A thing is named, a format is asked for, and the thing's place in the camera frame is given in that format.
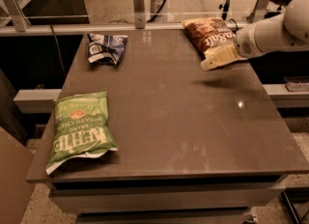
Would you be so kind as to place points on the grey table drawer base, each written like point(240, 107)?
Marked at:
point(196, 203)

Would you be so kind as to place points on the brown chip bag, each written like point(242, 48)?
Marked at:
point(209, 31)

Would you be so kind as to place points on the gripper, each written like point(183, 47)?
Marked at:
point(247, 43)

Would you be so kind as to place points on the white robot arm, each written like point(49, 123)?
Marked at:
point(286, 32)

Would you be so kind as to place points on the middle metal bracket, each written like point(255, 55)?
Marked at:
point(139, 14)

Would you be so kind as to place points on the metal rail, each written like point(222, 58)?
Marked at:
point(77, 29)

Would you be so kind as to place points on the black handled tool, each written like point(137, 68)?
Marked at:
point(225, 8)

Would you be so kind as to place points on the left metal bracket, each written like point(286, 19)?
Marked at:
point(19, 20)

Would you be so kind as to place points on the blue chip bag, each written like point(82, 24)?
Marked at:
point(106, 49)

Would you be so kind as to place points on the metal bracket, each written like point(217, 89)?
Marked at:
point(139, 14)
point(259, 11)
point(19, 20)

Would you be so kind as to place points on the right metal bracket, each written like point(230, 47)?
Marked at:
point(259, 11)

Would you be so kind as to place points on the green chip bag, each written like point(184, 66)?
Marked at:
point(80, 129)

